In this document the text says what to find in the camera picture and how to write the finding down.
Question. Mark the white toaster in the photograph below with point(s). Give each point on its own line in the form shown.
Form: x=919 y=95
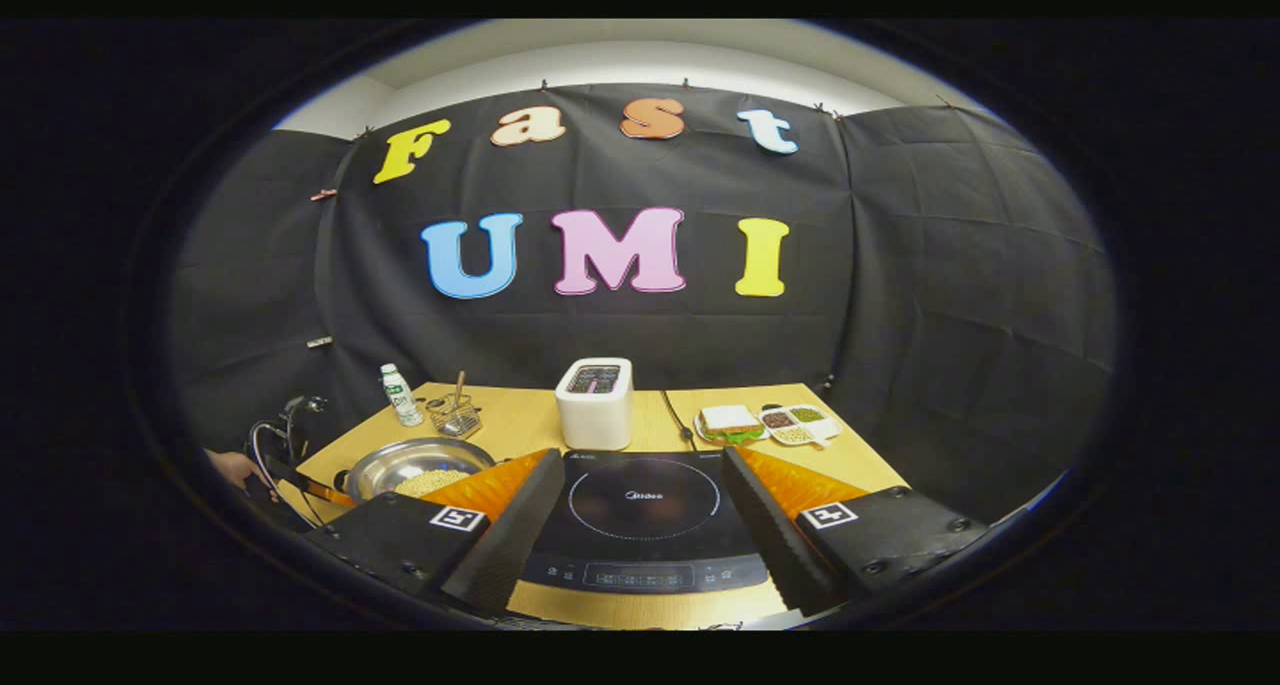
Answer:
x=595 y=420

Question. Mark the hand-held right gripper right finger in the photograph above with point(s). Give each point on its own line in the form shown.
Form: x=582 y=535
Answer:
x=770 y=535

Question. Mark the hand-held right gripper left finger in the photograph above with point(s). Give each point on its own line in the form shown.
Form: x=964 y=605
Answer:
x=515 y=535

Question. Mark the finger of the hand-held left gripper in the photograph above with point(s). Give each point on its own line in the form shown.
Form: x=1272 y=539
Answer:
x=325 y=490

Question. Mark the black mount stand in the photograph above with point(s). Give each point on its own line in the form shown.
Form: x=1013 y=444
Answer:
x=305 y=405

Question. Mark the heap of soybeans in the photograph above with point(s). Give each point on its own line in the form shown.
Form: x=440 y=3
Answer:
x=430 y=483

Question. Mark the white divided dish of beans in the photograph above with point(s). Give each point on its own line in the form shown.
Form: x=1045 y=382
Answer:
x=800 y=425

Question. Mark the sandwich with lettuce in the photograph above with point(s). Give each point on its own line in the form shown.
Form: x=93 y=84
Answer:
x=730 y=420

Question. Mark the white bottle with green label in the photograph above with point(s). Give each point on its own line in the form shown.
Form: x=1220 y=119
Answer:
x=402 y=395

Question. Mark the black induction cooktop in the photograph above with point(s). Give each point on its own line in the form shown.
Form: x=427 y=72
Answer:
x=640 y=530

